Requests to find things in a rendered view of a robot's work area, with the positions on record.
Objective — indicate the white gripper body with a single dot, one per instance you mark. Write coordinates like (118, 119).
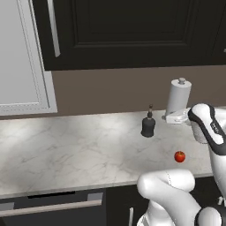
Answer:
(176, 117)

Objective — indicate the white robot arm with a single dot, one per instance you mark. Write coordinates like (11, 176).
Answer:
(169, 188)

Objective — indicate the black base cupboard door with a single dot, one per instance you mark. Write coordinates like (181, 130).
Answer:
(122, 206)

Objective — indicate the dark liquor bottle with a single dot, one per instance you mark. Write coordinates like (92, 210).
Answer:
(148, 126)

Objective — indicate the pale grey panelled door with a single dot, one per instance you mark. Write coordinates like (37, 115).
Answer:
(20, 58)

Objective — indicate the white paper towel roll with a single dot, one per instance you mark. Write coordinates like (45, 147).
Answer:
(178, 95)

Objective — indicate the red apple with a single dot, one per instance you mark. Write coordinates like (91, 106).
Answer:
(179, 156)

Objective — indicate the black wall cupboard door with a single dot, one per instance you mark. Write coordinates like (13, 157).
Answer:
(132, 32)

